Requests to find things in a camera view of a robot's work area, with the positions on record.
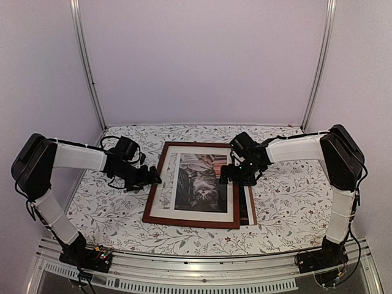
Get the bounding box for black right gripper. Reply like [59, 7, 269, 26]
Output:
[219, 159, 261, 186]

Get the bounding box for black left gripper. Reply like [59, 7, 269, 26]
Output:
[113, 162, 162, 192]

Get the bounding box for cat photo print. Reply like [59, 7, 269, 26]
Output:
[174, 153, 241, 226]

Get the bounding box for white mat board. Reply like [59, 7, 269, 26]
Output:
[151, 146, 234, 222]

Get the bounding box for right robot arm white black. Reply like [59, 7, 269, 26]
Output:
[219, 124, 368, 267]

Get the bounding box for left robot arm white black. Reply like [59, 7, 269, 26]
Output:
[10, 134, 161, 266]

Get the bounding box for brown backing board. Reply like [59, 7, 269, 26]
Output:
[239, 186, 257, 226]

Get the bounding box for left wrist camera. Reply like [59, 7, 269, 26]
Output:
[134, 153, 146, 168]

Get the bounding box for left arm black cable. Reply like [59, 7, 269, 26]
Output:
[100, 135, 123, 151]

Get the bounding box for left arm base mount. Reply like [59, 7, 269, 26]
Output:
[59, 243, 113, 273]

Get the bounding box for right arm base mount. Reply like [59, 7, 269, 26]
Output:
[294, 246, 349, 273]

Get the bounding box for right aluminium corner post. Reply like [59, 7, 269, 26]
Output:
[301, 0, 337, 132]

